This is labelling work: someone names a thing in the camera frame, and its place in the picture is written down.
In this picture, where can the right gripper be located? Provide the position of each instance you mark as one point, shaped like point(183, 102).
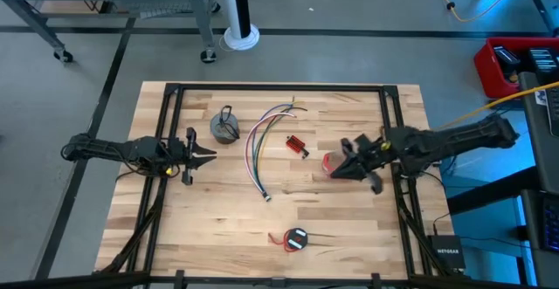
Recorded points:
point(371, 156)

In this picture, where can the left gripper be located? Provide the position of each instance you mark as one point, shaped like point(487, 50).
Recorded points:
point(181, 153)

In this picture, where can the red tape dispenser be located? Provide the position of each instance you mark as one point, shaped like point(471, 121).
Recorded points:
point(332, 160)

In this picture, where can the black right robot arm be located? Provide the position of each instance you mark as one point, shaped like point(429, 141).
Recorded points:
point(454, 140)

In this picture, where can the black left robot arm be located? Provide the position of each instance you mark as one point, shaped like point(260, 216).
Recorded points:
point(113, 149)

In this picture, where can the red finned heat sink module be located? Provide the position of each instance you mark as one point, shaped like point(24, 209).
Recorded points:
point(297, 144)

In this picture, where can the black rig beam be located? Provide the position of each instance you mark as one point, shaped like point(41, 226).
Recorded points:
point(279, 282)

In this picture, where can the white and black column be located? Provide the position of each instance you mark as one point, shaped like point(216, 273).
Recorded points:
point(229, 1)

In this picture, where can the red plastic bin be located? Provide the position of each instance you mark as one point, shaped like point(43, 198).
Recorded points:
point(485, 66)

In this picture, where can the black desk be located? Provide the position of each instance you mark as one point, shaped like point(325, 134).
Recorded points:
point(539, 149)

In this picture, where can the black labelled device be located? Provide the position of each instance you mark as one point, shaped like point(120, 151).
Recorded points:
point(543, 59)
point(506, 58)

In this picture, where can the black keyboard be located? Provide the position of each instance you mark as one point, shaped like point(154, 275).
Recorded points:
point(551, 225)

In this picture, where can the black table frame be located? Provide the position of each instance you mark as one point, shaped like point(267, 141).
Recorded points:
point(279, 87)

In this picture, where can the black Netgear switch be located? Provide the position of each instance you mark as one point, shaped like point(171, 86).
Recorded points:
point(447, 252)

